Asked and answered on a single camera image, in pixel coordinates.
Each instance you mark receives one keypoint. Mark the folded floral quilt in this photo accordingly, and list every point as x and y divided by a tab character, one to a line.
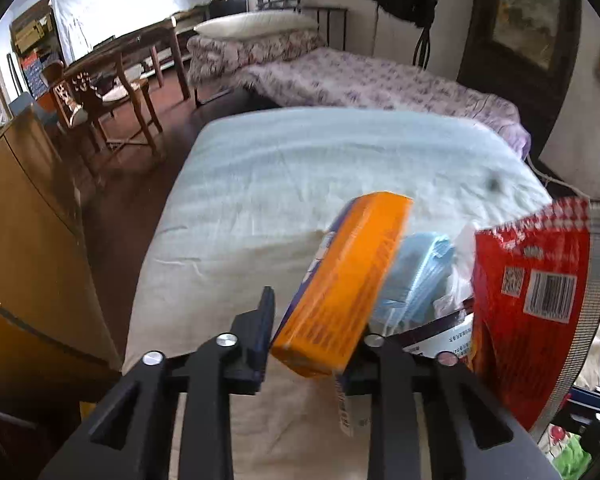
260	50

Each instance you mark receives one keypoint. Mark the wooden table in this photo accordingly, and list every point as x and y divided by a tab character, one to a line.
145	40

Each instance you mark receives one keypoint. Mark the blue face mask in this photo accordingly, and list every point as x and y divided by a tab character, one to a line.
420	270

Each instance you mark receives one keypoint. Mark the orange cardboard box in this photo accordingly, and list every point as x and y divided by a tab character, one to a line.
345	280

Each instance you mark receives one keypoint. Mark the red snack bag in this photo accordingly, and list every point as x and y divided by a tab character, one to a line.
520	340

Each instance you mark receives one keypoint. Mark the bed with floral sheet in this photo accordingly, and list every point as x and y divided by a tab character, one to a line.
360	75

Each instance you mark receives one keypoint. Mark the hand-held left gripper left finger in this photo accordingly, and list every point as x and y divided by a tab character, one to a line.
260	340

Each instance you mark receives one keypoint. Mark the white window curtain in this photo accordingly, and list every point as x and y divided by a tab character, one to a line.
130	0

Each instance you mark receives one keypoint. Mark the black metal headboard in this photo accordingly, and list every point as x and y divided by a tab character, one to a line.
325	8

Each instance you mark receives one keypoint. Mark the light wooden cabinet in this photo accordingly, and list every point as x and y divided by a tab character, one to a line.
30	210

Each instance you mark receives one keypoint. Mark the carved wooden chair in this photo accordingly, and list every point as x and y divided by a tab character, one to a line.
80	90

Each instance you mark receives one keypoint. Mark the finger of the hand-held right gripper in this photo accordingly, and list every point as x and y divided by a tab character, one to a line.
587	400

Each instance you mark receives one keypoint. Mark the dark framed painting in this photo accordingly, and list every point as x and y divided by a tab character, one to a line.
525	10

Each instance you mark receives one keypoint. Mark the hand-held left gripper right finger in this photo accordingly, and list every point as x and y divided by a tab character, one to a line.
380	360

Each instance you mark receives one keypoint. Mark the white pillow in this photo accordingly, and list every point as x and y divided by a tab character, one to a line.
255	25

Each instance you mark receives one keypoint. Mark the wooden shelf with boxes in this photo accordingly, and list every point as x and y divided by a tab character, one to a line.
30	35

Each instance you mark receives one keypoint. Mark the white and purple box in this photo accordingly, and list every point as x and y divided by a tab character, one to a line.
435	335

